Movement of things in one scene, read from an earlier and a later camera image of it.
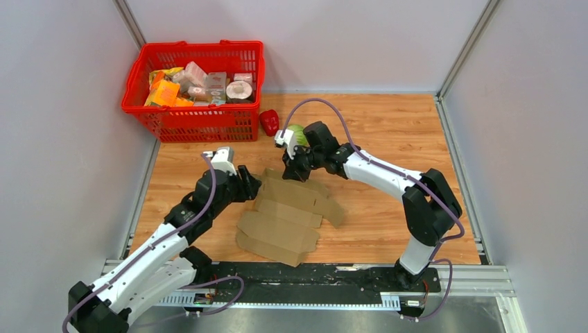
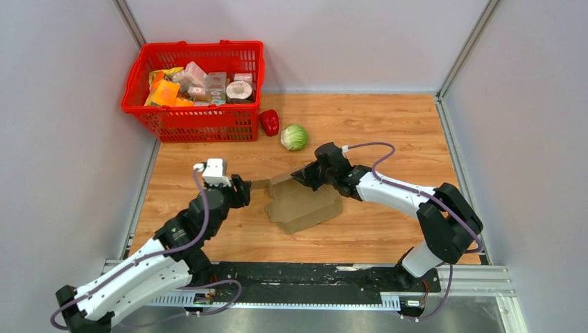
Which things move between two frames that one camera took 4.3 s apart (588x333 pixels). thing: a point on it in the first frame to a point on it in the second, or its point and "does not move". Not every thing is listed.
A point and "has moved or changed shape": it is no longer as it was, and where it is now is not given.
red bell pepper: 270,120 does not move
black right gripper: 292,171 to 306,176
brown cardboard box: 282,225 has moved or changed shape
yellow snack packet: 158,76 does not move
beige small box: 215,86 does not move
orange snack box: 166,92 does not move
